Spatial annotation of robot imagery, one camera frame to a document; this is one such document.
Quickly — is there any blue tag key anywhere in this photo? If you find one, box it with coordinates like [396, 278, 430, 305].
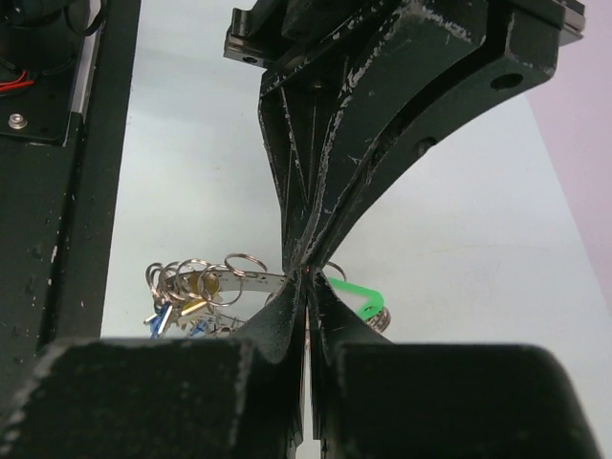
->
[143, 302, 173, 339]
[187, 317, 215, 338]

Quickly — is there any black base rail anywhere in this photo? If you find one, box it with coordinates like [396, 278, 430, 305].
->
[1, 1, 141, 412]

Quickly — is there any green tag key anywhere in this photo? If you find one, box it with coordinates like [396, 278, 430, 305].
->
[328, 277, 385, 320]

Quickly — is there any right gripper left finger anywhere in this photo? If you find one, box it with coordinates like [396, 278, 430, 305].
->
[1, 275, 305, 458]

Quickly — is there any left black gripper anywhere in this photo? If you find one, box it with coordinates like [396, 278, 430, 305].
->
[224, 1, 586, 273]

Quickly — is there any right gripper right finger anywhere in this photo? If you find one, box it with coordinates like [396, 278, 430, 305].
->
[306, 273, 601, 458]

